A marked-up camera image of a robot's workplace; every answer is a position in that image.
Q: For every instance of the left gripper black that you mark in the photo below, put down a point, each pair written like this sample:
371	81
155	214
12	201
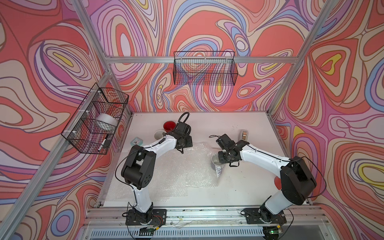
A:
189	142

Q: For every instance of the marker in wire basket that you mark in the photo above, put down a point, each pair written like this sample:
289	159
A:
102	145

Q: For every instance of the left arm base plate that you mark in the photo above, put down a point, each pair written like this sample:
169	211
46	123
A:
156	217

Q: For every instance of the lavender ceramic mug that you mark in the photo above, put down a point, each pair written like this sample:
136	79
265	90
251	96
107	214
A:
217	166

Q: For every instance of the red ceramic mug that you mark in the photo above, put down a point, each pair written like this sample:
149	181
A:
169	126

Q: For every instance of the aluminium front rail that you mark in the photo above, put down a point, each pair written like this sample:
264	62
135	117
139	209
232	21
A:
208	216

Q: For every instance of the small teal alarm clock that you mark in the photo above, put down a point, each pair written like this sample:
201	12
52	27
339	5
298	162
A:
136	141

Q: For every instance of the black wire basket wall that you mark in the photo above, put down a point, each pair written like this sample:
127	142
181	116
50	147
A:
208	68
100	113

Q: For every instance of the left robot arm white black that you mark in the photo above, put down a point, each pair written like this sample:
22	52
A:
138	169

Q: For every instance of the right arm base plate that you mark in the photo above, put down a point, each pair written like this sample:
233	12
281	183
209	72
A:
257	216

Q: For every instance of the black wire basket left wall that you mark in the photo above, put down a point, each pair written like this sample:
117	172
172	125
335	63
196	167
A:
100	113

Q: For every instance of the clear bubble wrap sheet top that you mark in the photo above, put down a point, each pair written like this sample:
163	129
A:
191	169

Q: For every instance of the white tape roll in basket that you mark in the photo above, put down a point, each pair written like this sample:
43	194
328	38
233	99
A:
106	121

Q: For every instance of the grey tape dispenser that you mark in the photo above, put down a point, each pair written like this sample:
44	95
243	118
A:
244	135

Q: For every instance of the clear bubble wrap sheet lower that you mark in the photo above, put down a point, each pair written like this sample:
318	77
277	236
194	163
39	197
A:
116	192

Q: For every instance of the black wire basket back wall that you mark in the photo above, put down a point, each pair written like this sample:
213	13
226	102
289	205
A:
208	68

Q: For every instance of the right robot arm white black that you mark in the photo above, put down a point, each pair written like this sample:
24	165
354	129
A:
297	180

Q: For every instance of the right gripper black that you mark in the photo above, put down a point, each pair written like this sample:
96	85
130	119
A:
222	160

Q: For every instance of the clear bubble wrap sheet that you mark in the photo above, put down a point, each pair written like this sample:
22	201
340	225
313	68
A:
116	192
191	169

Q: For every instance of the white ceramic mug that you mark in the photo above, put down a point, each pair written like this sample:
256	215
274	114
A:
159	134

